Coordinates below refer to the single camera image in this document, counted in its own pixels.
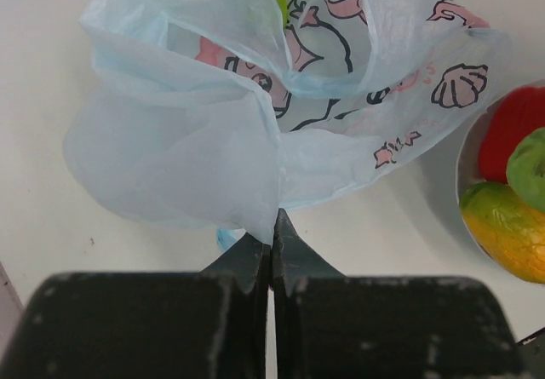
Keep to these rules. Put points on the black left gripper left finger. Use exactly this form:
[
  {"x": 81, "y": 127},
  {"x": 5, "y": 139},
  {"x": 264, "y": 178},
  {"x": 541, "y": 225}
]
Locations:
[{"x": 211, "y": 324}]

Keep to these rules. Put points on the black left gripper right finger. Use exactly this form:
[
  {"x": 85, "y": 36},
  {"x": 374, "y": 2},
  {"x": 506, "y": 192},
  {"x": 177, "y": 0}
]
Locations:
[{"x": 329, "y": 325}]

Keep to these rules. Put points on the yellow green fake mango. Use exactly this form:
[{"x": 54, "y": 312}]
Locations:
[{"x": 506, "y": 228}]

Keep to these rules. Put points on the white paper plate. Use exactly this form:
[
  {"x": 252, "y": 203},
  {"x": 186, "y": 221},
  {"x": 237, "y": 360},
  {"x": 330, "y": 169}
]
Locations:
[{"x": 467, "y": 164}]

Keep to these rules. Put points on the light blue plastic bag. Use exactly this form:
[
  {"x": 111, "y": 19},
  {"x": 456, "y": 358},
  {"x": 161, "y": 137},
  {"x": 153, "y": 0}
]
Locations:
[{"x": 209, "y": 112}]

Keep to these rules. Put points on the green fake custard apple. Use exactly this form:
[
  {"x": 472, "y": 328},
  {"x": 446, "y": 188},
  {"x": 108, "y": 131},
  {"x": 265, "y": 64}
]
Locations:
[{"x": 525, "y": 170}]

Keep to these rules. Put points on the red fake bell pepper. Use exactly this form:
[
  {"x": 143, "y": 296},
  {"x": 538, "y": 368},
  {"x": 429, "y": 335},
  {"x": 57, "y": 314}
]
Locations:
[{"x": 518, "y": 115}]

